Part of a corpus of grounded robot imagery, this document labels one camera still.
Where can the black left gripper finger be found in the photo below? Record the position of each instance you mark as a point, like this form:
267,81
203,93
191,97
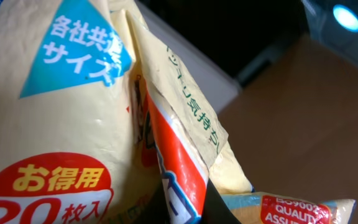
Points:
215,210

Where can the small orange snack pack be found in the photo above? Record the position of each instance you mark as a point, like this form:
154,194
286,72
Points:
261,207

